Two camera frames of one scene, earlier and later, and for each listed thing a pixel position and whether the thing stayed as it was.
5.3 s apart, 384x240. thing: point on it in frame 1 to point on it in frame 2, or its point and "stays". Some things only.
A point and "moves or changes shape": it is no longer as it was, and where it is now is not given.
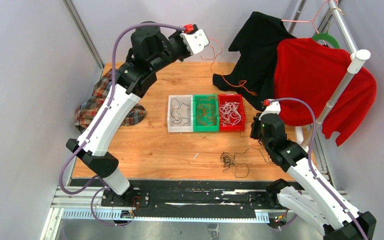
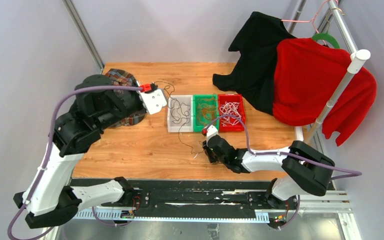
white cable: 230,115 stays
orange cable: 206,111 stays
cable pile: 241,170 moves or changes shape
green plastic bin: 205,110 stays
